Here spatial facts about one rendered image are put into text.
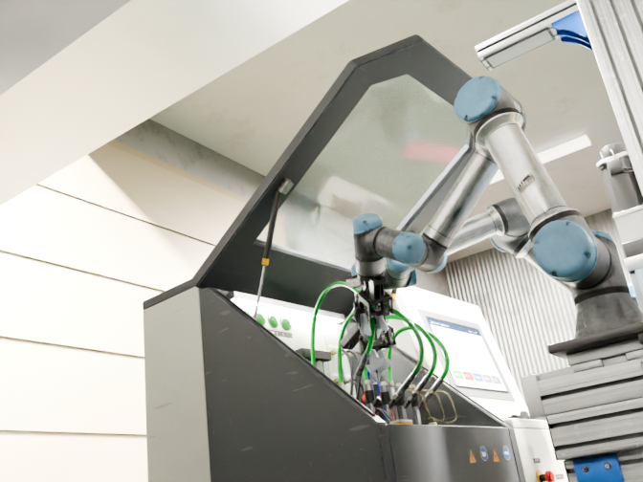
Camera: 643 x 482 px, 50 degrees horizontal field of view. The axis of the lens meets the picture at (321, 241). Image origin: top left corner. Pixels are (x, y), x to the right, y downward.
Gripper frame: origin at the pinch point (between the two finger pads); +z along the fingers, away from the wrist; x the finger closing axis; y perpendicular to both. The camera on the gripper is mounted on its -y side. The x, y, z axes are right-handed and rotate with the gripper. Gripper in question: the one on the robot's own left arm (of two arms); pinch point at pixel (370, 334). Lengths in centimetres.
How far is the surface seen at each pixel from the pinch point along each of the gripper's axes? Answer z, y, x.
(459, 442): 23.2, 26.1, 11.2
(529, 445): 46, 14, 45
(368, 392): 21.1, -2.8, -0.6
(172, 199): 51, -308, 3
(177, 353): 10, -36, -48
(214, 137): 26, -358, 51
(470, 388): 51, -25, 50
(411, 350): 31, -29, 29
